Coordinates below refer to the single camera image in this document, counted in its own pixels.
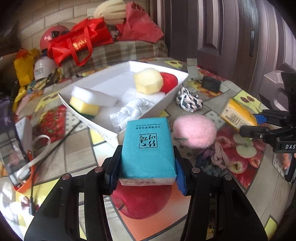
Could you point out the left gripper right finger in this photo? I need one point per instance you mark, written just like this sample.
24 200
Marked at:
182 172

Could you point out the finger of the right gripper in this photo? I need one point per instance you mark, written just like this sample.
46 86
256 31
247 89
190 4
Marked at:
273 117
257 132

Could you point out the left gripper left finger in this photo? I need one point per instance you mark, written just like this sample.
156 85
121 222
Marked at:
112 168

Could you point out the yellow snack packet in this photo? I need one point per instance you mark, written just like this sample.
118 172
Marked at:
237 115

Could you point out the teal tissue pack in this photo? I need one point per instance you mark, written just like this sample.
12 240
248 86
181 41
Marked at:
147 157

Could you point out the pink fluffy ball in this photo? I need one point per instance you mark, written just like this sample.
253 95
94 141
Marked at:
194 131

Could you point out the white towel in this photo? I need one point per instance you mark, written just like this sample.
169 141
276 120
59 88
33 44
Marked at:
131 111

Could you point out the black white patterned cloth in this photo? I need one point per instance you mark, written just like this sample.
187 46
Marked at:
187 101

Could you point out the white rectangular foam bar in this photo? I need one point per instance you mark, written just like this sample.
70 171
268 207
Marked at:
93 97

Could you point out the red plush tomato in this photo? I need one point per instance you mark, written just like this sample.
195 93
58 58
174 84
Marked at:
169 82

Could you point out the pale yellow octagonal sponge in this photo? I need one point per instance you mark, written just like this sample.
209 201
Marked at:
148 81

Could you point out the yellow green sponge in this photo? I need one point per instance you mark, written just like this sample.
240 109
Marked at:
83 108

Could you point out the person's right hand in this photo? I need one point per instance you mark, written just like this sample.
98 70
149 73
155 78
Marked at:
286 160

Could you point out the small black box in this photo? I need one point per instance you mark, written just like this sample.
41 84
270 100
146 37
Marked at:
211 84

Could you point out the white shallow cardboard tray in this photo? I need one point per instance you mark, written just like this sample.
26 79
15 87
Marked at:
116 81

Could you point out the dark wooden door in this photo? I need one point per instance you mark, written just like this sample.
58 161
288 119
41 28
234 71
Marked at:
246 42

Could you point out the orange phone stand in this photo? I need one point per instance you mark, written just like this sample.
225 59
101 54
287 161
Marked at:
27 181

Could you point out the smartphone on stand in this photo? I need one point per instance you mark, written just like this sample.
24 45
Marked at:
13 156

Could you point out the plaid cloth covered bench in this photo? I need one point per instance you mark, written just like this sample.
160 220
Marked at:
115 53

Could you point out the white helmet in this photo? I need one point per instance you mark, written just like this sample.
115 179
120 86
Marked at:
44 67

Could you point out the yellow paper bag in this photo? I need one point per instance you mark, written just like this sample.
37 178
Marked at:
24 65

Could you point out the red tote bag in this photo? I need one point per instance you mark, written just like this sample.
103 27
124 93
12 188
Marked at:
80 41

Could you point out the dark red fabric bag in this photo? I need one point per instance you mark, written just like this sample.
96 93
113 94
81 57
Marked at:
138 26

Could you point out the red helmet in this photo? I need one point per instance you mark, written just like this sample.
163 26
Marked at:
50 34

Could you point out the cream foam rolls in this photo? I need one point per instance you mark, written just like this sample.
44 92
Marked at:
113 12

